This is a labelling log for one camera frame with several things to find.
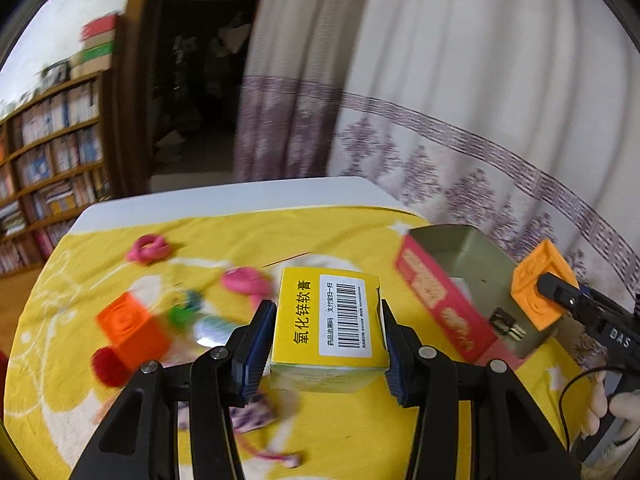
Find wooden bookshelf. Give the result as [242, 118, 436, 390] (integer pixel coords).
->
[0, 67, 119, 278]

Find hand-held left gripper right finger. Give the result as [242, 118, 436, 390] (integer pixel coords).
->
[380, 299, 583, 480]

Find yellow patterned towel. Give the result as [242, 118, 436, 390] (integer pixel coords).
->
[5, 205, 586, 480]

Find red rectangular tin container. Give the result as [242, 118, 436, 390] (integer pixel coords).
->
[395, 225, 566, 367]

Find green striped box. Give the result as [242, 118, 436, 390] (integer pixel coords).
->
[70, 41, 117, 80]

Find deep orange toy cube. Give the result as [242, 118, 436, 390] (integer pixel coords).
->
[96, 292, 173, 372]

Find rows of books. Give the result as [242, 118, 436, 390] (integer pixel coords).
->
[0, 80, 112, 273]

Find red topped box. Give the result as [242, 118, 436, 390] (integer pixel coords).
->
[81, 14, 119, 42]

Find red round object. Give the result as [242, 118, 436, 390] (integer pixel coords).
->
[91, 347, 135, 387]

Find yellow cardboard medicine box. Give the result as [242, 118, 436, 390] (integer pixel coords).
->
[269, 266, 391, 395]

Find white plastic cup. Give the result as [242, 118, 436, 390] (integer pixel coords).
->
[192, 314, 238, 348]

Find light orange toy cube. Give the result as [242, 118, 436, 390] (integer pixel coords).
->
[511, 239, 581, 332]

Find white curtain with purple pattern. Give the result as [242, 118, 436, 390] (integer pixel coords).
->
[232, 0, 640, 376]

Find person's right hand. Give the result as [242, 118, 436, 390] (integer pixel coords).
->
[587, 371, 640, 437]

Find green small object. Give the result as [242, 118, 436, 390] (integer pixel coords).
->
[167, 305, 198, 329]

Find black cable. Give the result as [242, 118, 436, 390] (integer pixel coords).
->
[558, 367, 608, 453]

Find pink thin object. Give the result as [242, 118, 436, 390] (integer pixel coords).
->
[240, 435, 302, 467]

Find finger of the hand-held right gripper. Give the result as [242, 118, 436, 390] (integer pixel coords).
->
[536, 272, 601, 331]

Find framed picture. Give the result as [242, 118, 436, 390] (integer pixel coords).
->
[39, 60, 72, 87]

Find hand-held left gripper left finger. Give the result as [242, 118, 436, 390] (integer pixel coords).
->
[67, 300, 278, 480]

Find purple patterned packet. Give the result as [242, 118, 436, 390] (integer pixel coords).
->
[177, 391, 282, 434]

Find wooden door frame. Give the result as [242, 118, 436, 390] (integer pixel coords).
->
[116, 0, 163, 198]

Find pink knotted foam toy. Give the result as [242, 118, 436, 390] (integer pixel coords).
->
[125, 234, 170, 266]
[221, 266, 273, 298]

